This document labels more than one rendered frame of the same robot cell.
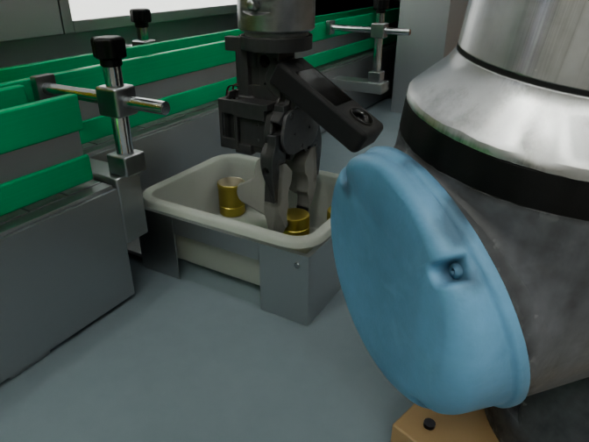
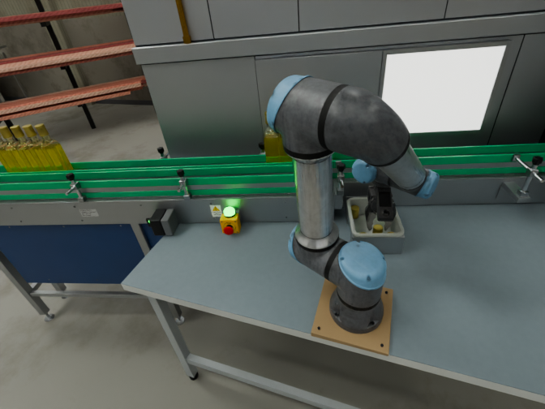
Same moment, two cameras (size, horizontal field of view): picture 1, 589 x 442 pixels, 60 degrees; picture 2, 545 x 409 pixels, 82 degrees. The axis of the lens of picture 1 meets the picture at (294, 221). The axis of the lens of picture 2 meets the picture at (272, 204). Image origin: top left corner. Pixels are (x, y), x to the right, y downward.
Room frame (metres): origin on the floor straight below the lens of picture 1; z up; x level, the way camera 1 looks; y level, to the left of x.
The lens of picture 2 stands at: (-0.13, -0.65, 1.57)
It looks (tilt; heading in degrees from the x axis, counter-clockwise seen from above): 36 degrees down; 68
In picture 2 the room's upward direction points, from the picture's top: 6 degrees counter-clockwise
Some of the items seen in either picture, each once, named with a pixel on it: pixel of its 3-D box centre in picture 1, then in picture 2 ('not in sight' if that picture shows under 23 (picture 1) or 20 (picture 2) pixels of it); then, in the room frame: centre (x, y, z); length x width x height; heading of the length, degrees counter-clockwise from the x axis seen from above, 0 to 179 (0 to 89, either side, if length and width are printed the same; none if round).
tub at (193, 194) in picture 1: (260, 222); (372, 223); (0.53, 0.04, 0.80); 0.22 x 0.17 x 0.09; 60
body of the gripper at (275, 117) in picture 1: (271, 95); (380, 192); (0.53, 0.02, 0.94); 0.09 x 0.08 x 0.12; 59
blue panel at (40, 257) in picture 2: not in sight; (158, 243); (-0.24, 0.69, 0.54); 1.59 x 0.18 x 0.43; 150
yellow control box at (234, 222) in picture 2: not in sight; (231, 221); (0.07, 0.34, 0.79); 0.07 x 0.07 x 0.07; 60
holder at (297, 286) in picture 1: (241, 224); (371, 221); (0.54, 0.06, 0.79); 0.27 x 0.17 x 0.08; 60
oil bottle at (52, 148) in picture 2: not in sight; (55, 155); (-0.51, 0.90, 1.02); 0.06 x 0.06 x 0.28; 60
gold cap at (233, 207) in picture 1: (231, 196); not in sight; (0.61, 0.08, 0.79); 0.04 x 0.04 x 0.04
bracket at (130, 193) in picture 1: (102, 196); (338, 195); (0.48, 0.20, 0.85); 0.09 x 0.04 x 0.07; 60
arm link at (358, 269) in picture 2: not in sight; (358, 272); (0.25, -0.22, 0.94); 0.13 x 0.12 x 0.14; 111
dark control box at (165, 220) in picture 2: not in sight; (164, 222); (-0.17, 0.48, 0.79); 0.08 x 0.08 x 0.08; 60
